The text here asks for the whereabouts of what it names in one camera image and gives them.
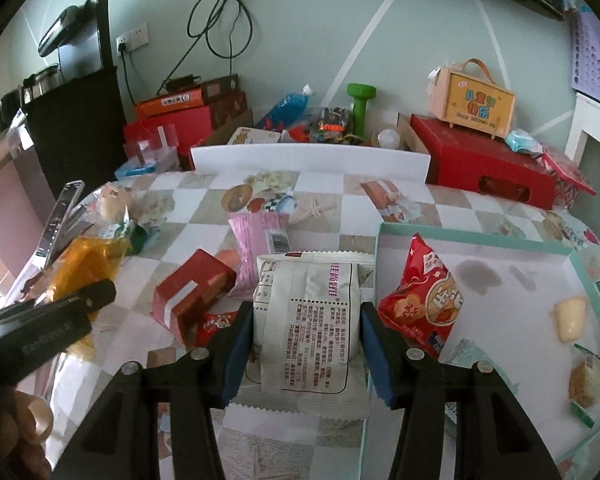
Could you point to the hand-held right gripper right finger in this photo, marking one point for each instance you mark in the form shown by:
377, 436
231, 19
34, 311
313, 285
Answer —
380, 360

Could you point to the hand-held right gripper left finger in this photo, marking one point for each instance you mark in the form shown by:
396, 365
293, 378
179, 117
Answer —
236, 360

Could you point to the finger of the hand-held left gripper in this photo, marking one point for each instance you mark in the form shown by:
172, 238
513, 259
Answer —
97, 292

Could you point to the red snack packet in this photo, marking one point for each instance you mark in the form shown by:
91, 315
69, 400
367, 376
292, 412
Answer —
420, 305

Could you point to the white snack packet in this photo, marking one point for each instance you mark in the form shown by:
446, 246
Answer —
310, 320

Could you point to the steamed cake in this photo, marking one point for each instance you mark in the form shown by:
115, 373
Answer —
111, 207

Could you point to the teal tray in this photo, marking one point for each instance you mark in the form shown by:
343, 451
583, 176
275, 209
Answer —
520, 300

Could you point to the cream jelly cup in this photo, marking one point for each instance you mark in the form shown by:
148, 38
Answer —
571, 320

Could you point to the clear green-trimmed cake packet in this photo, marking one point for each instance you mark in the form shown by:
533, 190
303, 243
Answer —
586, 385

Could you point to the person's left hand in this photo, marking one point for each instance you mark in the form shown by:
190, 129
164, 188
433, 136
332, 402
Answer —
5, 435

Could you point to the yellow snack bag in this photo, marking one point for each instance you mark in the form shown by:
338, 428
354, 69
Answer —
85, 270

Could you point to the orange-red snack bag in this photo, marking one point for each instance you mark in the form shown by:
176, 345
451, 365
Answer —
220, 324

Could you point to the green snack packet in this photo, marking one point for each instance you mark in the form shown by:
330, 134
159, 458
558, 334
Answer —
142, 237

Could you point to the red box with white strip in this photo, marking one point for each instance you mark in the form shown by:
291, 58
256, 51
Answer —
190, 295

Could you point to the pink snack packet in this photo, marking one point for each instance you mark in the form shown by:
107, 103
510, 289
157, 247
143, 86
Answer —
255, 245

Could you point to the clear plastic box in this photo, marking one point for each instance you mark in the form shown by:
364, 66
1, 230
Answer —
150, 150

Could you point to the black cabinet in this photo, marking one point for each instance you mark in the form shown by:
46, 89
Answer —
80, 130

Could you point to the red gift box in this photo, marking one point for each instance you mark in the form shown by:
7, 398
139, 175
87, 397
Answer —
180, 135

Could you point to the orange box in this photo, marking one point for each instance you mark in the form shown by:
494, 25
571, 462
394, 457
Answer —
170, 102

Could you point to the black thermos jug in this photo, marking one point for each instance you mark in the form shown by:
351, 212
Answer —
10, 105

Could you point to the steel kettle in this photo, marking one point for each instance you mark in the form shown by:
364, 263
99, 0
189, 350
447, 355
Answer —
42, 82

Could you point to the flat red box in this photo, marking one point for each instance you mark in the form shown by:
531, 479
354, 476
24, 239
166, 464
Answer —
480, 165

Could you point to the toy card box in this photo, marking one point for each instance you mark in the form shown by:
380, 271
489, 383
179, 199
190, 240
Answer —
252, 136

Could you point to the clear plastic bottle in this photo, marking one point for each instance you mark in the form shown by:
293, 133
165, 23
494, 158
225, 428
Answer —
388, 138

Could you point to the cardboard box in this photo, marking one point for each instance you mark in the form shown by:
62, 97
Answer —
412, 137

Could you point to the black power adapter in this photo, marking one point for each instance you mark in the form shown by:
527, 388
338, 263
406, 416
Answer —
185, 81

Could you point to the dark brown box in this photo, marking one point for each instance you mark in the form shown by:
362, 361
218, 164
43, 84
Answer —
220, 89

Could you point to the pile of small toys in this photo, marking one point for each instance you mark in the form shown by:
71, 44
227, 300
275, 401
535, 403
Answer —
330, 122

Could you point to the green dumbbell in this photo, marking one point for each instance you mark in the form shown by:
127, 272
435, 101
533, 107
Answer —
361, 107

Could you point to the blue liquid bottle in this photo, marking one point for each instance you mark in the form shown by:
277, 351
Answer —
285, 107

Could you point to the blue mask pack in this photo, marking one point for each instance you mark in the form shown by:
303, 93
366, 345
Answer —
522, 141

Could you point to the red patterned bag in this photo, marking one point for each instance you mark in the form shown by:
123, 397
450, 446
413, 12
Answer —
567, 172

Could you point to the yellow cartoon gift box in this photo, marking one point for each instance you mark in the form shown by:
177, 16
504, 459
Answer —
472, 100

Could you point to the white cabinet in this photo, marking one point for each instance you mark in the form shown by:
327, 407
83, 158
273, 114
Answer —
580, 125

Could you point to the purple perforated board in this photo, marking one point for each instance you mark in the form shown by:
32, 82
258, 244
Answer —
595, 55

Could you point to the white wall socket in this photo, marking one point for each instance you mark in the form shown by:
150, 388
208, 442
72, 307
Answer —
132, 38

